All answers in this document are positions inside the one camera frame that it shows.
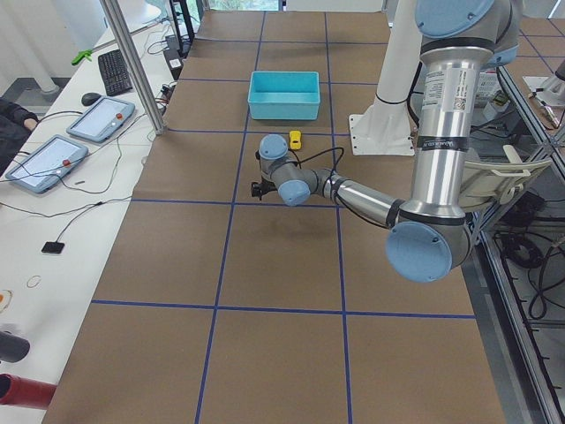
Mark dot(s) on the yellow beetle toy car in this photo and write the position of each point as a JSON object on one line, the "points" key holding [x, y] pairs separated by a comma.
{"points": [[295, 140]]}

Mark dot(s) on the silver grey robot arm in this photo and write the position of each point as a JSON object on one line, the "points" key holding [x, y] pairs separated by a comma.
{"points": [[427, 233]]}

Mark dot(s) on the teal plastic bin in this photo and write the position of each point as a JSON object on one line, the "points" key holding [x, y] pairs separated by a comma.
{"points": [[275, 95]]}

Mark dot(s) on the teach pendant tablet far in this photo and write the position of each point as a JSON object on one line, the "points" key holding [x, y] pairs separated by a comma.
{"points": [[102, 119]]}

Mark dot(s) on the teach pendant tablet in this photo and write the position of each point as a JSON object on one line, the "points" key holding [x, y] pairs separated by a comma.
{"points": [[102, 119], [48, 164]]}

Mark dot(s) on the beige office chair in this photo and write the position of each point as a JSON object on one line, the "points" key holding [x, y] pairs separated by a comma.
{"points": [[485, 183]]}

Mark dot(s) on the black keyboard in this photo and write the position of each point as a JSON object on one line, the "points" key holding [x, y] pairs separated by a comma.
{"points": [[114, 73]]}

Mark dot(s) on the black computer mouse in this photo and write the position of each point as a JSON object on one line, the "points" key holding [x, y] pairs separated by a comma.
{"points": [[90, 98]]}

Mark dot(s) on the small black square pad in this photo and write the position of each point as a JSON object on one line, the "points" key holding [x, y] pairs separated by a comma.
{"points": [[53, 247]]}

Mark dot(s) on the teach pendant tablet near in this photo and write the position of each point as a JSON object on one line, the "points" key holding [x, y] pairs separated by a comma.
{"points": [[48, 164]]}

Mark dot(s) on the red cylinder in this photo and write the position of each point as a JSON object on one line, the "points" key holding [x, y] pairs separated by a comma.
{"points": [[19, 391]]}

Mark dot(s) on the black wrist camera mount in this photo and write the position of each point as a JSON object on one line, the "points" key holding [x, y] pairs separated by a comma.
{"points": [[262, 188]]}

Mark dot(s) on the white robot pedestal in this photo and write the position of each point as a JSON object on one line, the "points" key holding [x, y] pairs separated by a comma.
{"points": [[385, 128]]}

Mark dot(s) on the aluminium frame post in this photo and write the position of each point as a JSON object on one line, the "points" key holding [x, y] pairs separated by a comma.
{"points": [[125, 43]]}

